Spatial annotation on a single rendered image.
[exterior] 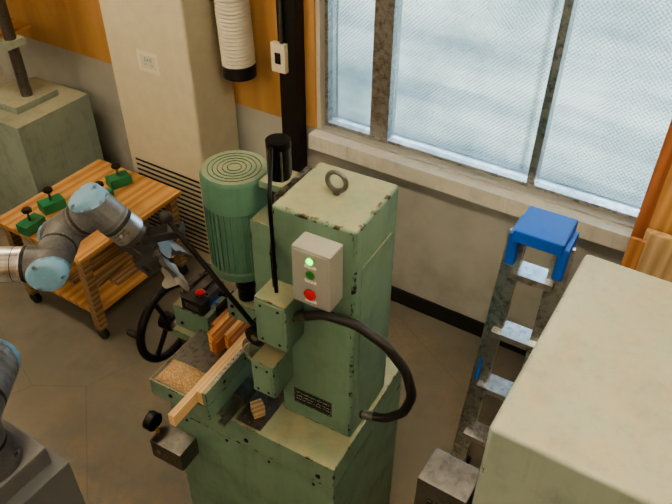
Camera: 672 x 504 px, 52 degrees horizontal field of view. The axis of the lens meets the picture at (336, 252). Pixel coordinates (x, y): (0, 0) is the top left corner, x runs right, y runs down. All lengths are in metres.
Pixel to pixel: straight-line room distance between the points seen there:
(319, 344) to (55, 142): 2.62
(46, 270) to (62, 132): 2.41
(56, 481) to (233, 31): 1.89
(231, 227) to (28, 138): 2.35
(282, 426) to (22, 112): 2.58
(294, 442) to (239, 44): 1.81
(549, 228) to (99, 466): 1.97
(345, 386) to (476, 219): 1.42
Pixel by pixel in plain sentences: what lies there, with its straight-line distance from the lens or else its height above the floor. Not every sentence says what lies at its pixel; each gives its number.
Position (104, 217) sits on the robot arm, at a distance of 1.78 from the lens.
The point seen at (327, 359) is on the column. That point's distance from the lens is 1.78.
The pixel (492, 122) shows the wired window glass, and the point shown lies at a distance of 2.89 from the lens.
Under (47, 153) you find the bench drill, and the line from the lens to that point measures 4.06.
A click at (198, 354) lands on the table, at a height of 0.90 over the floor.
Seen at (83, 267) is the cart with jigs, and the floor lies 0.47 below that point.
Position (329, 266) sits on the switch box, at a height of 1.46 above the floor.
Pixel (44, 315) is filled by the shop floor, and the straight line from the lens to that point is 3.75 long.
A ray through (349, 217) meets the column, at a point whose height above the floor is 1.52.
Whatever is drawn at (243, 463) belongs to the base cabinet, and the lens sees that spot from 2.18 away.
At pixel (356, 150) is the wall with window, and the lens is 3.10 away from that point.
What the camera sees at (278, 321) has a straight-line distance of 1.64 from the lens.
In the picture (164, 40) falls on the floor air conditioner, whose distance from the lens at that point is 3.24.
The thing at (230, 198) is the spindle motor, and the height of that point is 1.47.
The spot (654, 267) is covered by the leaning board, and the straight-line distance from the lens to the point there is 2.54.
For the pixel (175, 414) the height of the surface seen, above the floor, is 0.94.
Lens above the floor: 2.40
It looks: 39 degrees down
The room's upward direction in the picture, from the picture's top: straight up
